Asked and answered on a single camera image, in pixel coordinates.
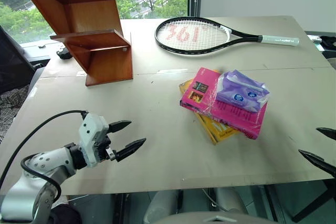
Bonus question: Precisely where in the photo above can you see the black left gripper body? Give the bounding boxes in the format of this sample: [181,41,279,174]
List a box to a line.
[96,127,118,162]

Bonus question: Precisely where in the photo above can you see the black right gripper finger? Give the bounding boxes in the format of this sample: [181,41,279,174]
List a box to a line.
[316,127,336,141]
[298,149,336,178]

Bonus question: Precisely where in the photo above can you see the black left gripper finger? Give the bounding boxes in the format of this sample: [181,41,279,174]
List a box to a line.
[113,137,146,163]
[108,120,132,134]

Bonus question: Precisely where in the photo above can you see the yellow book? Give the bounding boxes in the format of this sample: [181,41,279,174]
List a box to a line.
[178,70,246,145]

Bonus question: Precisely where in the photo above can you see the pink book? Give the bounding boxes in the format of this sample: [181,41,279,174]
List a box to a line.
[180,67,268,140]

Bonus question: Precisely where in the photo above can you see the wooden shelf unit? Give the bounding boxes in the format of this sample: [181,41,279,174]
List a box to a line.
[12,0,134,87]

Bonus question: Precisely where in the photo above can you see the grey robot torso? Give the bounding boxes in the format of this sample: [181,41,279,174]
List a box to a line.
[143,187,271,224]

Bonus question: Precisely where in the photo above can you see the dark items on side desk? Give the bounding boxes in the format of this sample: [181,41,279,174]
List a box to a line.
[307,34,336,59]

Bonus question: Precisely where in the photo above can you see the small black white device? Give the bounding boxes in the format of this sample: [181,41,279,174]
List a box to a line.
[56,45,72,60]

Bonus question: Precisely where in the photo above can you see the purple wet wipes pack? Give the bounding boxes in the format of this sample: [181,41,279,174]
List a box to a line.
[214,69,270,113]

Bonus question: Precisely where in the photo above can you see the checkered cloth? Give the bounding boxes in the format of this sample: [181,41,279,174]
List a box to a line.
[0,84,32,141]

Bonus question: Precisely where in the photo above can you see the black white tennis racket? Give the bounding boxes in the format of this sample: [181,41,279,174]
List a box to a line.
[154,16,300,56]

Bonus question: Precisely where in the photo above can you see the black office chair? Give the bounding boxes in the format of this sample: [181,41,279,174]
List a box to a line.
[0,25,36,95]

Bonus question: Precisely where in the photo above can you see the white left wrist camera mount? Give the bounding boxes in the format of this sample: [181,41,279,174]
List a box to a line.
[78,113,109,168]

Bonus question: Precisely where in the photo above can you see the black table leg frame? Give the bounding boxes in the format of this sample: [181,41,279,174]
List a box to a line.
[264,179,336,223]

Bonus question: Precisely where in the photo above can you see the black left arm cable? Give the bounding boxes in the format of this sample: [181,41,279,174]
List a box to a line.
[0,110,88,204]

